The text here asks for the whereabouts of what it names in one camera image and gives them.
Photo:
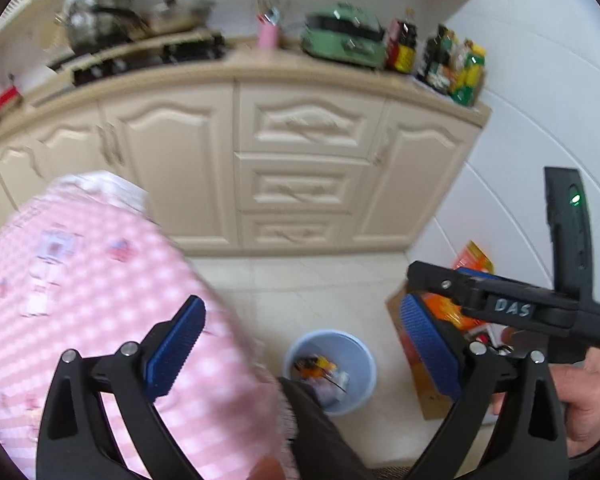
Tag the person's left hand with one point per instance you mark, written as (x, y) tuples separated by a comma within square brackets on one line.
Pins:
[(267, 470)]

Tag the orange snack package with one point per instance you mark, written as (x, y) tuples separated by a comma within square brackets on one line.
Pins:
[(445, 312), (472, 257)]

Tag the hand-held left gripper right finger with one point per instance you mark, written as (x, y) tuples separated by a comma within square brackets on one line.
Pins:
[(430, 345)]

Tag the bundle of chopsticks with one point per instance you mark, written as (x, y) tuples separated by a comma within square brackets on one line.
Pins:
[(269, 12)]

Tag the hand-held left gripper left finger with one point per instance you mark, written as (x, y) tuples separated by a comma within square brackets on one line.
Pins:
[(175, 350)]

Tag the cardboard box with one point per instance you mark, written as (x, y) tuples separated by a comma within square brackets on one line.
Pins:
[(425, 395)]

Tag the steel wok with lid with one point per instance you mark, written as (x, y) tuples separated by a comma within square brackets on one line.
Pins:
[(180, 12)]

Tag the red square basin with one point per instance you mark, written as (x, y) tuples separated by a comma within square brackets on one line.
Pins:
[(7, 99)]

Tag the pink utensil cup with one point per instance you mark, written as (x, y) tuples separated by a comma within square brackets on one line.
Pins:
[(268, 37)]

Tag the pink checked tablecloth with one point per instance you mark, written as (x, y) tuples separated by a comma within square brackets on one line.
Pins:
[(105, 285)]

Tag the green electric cooker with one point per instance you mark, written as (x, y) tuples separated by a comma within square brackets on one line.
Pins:
[(340, 45)]

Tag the dark oil bottle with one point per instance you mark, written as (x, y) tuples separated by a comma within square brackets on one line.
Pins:
[(432, 60)]

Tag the person's right hand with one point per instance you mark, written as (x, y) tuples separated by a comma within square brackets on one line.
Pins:
[(587, 400)]

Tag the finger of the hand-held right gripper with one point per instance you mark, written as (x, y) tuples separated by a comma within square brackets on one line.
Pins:
[(435, 277), (475, 275)]

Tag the steel steamer pot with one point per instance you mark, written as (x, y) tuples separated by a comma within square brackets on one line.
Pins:
[(95, 20)]

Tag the clear plastic bag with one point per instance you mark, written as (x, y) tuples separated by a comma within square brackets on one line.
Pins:
[(330, 385)]

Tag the cream base cabinet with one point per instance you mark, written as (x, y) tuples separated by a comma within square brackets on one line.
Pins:
[(180, 160)]

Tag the blue plastic trash bin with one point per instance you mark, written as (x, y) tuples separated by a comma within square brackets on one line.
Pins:
[(360, 360)]

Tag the white lace table cover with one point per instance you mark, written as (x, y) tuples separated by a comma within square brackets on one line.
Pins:
[(120, 192)]

